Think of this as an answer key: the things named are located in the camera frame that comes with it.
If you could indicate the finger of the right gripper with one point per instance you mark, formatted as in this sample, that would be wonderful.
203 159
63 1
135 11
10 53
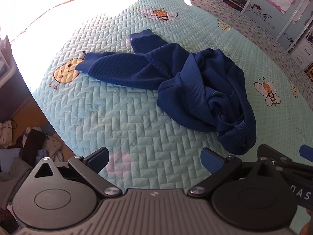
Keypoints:
268 153
306 152

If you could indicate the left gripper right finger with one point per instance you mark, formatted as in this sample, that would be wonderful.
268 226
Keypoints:
220 168

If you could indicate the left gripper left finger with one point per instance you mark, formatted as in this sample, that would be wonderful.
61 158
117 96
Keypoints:
88 169

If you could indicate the blue knit sweater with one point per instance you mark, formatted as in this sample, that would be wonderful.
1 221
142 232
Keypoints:
203 91

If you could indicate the mint quilted bee bedspread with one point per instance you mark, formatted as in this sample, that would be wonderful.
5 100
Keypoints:
148 149

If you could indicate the sliding door wardrobe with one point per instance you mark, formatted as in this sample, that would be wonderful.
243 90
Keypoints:
276 26

